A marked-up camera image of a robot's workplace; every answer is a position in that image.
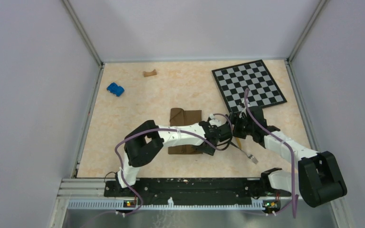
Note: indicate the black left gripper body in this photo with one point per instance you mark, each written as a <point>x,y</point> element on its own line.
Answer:
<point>216,143</point>

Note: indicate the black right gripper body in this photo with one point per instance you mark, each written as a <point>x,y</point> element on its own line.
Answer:
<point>242,127</point>

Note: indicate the green wooden handled knife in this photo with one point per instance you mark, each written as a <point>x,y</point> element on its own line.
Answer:
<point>238,143</point>

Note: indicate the silver metal fork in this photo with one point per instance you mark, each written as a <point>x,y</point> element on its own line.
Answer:
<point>250,156</point>

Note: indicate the brown fabric napkin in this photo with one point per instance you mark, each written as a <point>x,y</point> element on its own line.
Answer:
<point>180,117</point>

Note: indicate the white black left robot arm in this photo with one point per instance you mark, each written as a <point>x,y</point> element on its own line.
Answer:
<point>143,144</point>

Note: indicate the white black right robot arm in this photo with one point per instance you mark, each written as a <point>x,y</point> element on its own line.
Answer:
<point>315,176</point>

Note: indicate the black white checkerboard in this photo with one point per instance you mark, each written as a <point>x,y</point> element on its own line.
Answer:
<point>232,81</point>

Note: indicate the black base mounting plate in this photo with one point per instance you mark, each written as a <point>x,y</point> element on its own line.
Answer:
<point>194,191</point>

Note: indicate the small wooden arch block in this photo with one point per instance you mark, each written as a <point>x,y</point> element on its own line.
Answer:
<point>150,73</point>

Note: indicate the blue toy car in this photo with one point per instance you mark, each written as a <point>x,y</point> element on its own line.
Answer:
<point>115,89</point>

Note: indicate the aluminium frame rail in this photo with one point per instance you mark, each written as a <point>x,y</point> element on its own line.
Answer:
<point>89,193</point>

